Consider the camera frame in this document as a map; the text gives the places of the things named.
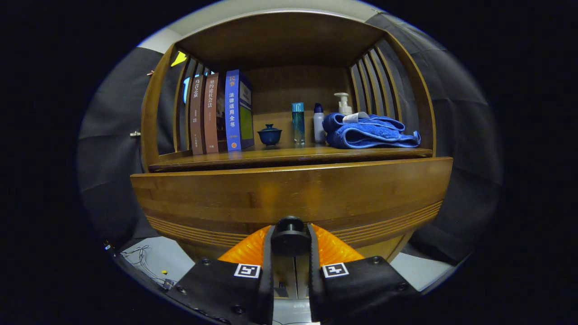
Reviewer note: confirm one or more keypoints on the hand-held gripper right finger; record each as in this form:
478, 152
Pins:
361, 284

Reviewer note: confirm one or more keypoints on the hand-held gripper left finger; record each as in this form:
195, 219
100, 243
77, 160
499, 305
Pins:
226, 289

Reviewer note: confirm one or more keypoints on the wooden drawer with black knob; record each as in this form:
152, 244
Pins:
289, 194

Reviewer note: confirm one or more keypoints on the wooden countertop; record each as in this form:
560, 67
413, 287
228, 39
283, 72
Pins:
280, 154

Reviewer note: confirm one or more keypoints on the wooden cabinet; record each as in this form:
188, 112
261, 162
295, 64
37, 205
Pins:
280, 40

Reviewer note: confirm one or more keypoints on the blue folded towel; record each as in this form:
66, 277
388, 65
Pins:
370, 133

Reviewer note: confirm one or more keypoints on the blue lidded teacup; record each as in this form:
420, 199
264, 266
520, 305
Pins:
269, 135

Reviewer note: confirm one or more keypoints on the white bottle with blue cap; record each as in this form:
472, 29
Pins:
319, 126

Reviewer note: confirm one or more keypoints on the reddish brown book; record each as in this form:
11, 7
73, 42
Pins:
211, 117

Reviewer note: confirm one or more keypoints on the teal glass bottle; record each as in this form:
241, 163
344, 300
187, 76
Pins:
298, 124

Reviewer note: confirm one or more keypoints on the dark brown book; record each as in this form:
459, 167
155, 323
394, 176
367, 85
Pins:
197, 117

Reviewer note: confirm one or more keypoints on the blue book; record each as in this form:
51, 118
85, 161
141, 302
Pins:
232, 113

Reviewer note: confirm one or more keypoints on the white pump bottle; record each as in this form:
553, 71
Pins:
344, 106

